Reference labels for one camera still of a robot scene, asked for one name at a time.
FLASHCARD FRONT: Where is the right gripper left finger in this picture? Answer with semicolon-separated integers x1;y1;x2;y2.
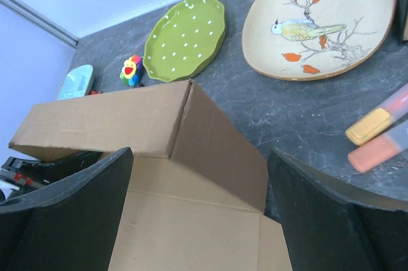
1;147;133;270

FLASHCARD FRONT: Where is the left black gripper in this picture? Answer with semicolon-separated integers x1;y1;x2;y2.
1;151;102;201

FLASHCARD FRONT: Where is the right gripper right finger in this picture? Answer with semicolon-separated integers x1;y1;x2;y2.
267;149;407;270

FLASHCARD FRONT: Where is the brown cardboard box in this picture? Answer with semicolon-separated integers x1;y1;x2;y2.
9;80;291;270

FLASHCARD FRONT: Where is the light teal rectangular tray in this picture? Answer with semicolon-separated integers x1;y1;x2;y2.
57;64;94;100

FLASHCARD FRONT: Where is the rainbow smiling flower toy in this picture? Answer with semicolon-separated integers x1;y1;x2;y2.
120;55;145;87

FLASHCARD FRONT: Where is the green polka dot plate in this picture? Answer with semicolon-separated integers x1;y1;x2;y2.
143;0;226;82

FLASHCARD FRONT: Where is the cream bird pattern plate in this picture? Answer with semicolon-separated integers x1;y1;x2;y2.
242;0;397;81

